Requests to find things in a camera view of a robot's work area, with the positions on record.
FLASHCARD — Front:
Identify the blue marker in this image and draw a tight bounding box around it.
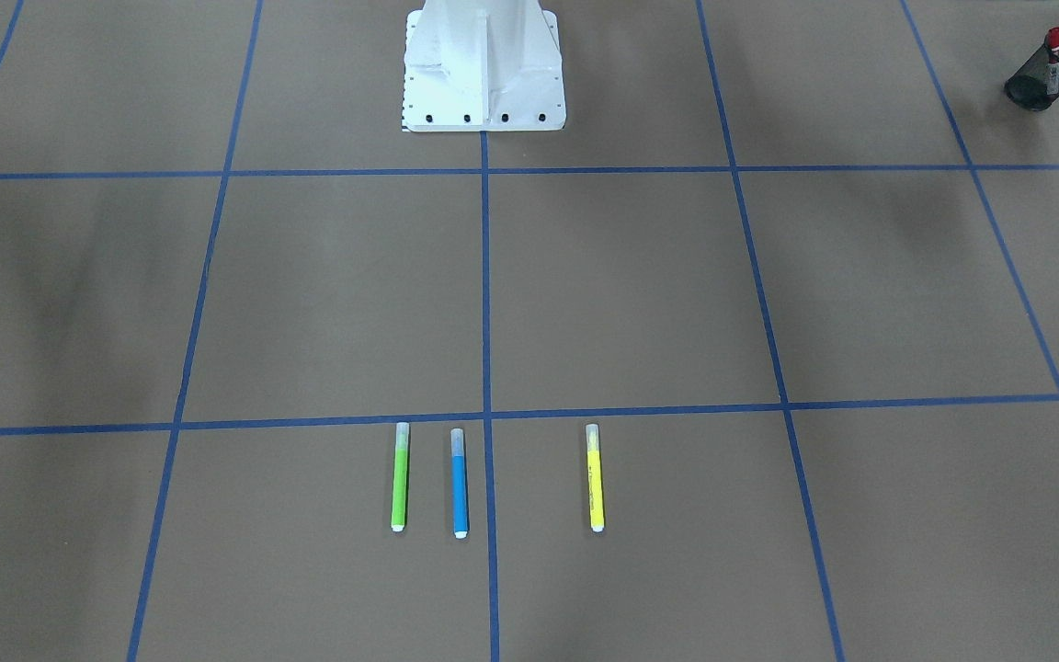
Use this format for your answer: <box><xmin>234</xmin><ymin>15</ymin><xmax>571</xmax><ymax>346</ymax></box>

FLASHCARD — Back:
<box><xmin>450</xmin><ymin>428</ymin><xmax>471</xmax><ymax>541</ymax></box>

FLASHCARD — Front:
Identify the red marker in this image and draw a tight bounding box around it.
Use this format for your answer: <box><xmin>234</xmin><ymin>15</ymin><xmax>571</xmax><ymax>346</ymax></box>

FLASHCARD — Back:
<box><xmin>1043</xmin><ymin>26</ymin><xmax>1059</xmax><ymax>99</ymax></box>

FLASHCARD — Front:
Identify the green marker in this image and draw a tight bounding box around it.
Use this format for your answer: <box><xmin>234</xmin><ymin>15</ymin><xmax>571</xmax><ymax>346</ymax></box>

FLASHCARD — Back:
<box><xmin>390</xmin><ymin>422</ymin><xmax>409</xmax><ymax>533</ymax></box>

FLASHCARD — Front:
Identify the yellow marker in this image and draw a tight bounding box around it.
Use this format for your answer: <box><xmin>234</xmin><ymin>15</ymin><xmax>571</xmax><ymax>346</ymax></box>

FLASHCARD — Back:
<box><xmin>585</xmin><ymin>423</ymin><xmax>606</xmax><ymax>533</ymax></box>

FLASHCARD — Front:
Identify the black mesh pen cup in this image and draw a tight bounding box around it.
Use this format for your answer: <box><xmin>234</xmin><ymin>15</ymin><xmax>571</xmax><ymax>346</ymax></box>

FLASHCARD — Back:
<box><xmin>1003</xmin><ymin>26</ymin><xmax>1059</xmax><ymax>112</ymax></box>

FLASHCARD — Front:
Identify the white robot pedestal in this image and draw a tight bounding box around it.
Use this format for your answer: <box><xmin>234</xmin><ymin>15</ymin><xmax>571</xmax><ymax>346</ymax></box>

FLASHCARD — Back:
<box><xmin>401</xmin><ymin>1</ymin><xmax>567</xmax><ymax>131</ymax></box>

